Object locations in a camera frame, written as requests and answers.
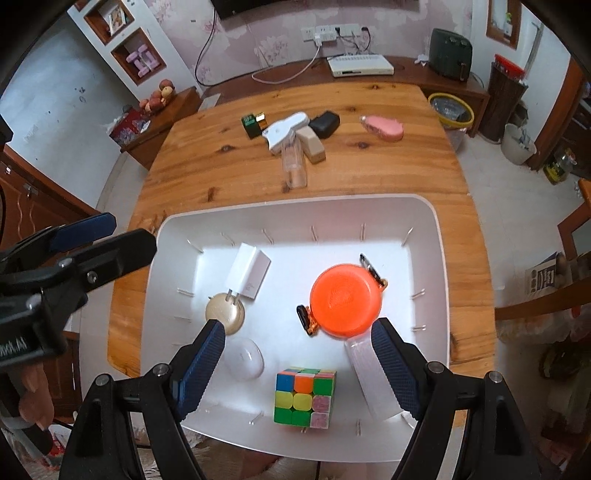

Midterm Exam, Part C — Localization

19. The white plastic tray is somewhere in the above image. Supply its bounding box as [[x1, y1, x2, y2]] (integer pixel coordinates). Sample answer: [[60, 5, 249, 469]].
[[139, 194, 451, 462]]

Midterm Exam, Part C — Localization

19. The pink flat case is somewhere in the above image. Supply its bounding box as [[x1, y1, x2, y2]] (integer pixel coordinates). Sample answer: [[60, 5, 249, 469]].
[[359, 115, 404, 141]]

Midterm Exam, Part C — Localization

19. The white charging cable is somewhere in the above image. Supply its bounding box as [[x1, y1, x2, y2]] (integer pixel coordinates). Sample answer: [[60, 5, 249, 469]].
[[252, 38, 324, 85]]

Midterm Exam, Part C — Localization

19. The brown wooden door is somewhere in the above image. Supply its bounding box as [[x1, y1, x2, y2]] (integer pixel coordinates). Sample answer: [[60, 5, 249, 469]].
[[0, 143, 100, 259]]

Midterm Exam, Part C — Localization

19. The grey long stick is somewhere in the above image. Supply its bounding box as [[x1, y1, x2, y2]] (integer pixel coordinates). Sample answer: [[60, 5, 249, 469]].
[[524, 21, 543, 77]]

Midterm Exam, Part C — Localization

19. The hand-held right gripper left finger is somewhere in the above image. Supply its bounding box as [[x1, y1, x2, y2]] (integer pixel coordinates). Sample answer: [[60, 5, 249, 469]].
[[58, 318, 227, 480]]

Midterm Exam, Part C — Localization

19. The beige rectangular block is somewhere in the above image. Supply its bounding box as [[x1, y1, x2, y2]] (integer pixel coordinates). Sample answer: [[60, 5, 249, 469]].
[[295, 127, 326, 165]]

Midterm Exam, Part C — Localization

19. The white set-top box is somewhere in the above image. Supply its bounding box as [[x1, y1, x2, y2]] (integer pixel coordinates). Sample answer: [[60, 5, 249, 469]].
[[327, 53, 394, 78]]

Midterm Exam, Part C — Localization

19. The black television cable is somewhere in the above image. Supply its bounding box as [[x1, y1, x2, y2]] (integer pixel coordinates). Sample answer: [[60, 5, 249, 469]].
[[195, 9, 220, 88]]

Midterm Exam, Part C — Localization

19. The orange wooden side table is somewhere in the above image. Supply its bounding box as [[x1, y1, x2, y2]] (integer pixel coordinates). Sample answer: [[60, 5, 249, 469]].
[[556, 178, 591, 261]]

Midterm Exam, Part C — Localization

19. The long wooden television cabinet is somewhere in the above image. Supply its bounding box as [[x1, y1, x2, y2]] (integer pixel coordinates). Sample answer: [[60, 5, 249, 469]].
[[198, 55, 490, 139]]

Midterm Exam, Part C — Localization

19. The dark cylinder with red lid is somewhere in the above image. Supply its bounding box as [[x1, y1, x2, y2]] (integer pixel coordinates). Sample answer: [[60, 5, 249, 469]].
[[478, 54, 529, 138]]

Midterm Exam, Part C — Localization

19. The dark green air fryer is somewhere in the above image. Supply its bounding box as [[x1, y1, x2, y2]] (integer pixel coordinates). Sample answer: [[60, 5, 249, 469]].
[[428, 28, 474, 83]]

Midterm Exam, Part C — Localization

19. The clear oblong plastic box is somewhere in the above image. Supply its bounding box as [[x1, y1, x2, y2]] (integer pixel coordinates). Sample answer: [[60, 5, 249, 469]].
[[345, 333, 407, 421]]

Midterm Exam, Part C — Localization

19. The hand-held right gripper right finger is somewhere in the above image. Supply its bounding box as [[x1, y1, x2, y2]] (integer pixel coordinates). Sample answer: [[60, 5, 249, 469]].
[[370, 318, 541, 480]]

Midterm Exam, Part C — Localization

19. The white oval mouse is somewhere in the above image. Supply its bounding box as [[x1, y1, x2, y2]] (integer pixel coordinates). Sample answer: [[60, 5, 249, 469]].
[[225, 338, 265, 383]]

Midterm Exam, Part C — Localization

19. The person's left hand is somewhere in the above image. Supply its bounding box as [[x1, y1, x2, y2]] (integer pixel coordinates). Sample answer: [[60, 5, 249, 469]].
[[18, 362, 55, 432]]

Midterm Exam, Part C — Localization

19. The black small case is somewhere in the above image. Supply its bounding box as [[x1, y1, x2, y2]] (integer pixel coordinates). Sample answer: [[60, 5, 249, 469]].
[[308, 111, 341, 139]]

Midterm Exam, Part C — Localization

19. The printed booklet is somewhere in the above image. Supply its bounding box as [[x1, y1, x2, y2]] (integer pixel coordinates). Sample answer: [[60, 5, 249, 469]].
[[524, 251, 561, 296]]

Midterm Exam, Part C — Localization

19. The pink dumbbell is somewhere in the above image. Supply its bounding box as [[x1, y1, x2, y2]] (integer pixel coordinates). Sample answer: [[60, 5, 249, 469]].
[[124, 48, 151, 78], [139, 44, 162, 70]]

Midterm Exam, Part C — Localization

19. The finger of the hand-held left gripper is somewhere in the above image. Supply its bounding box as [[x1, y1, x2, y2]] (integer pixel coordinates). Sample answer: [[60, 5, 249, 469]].
[[41, 229, 158, 296], [0, 212, 117, 278]]

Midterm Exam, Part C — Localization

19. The colourful puzzle cube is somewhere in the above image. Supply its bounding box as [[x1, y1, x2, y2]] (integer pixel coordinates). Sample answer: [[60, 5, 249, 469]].
[[272, 367, 337, 431]]

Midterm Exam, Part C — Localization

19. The white bucket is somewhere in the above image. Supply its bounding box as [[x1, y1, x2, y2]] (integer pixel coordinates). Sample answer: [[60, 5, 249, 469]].
[[501, 122, 539, 166]]

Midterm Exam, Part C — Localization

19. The wooden side cabinet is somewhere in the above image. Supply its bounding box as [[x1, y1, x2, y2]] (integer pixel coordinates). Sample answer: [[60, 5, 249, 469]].
[[120, 87, 204, 171]]

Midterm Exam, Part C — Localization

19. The photo frame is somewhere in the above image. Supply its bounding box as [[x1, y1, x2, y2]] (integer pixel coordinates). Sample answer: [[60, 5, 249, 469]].
[[106, 4, 127, 35]]

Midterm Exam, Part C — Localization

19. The yellow oil bottle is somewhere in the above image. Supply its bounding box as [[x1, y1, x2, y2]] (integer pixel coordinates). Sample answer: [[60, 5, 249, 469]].
[[542, 152, 578, 185]]

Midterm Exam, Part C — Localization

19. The yellow waste bin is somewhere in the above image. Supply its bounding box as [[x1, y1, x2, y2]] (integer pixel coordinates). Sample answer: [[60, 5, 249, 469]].
[[427, 92, 475, 153]]

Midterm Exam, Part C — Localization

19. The gold round compact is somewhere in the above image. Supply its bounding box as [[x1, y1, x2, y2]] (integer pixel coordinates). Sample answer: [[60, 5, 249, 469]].
[[204, 293, 245, 335]]

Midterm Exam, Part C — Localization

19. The white wall power strip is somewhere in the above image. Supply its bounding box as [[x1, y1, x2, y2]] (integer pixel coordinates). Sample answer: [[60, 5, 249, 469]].
[[301, 25, 361, 43]]

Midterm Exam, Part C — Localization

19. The white charger plug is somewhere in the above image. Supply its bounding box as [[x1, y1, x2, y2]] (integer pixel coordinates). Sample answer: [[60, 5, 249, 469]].
[[225, 244, 271, 302]]

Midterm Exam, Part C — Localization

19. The dark green small box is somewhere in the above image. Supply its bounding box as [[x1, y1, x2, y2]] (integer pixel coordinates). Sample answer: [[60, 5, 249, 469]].
[[241, 112, 269, 139]]

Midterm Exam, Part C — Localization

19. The white plastic spray head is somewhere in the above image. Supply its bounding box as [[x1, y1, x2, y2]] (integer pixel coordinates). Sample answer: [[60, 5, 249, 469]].
[[261, 112, 309, 155]]

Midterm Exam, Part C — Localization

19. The red tissue box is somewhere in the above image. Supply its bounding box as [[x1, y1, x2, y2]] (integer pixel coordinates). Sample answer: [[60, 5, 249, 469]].
[[109, 108, 152, 147]]

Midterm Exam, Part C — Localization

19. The black wall television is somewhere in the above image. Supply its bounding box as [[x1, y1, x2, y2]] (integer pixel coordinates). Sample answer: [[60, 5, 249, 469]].
[[210, 0, 421, 20]]

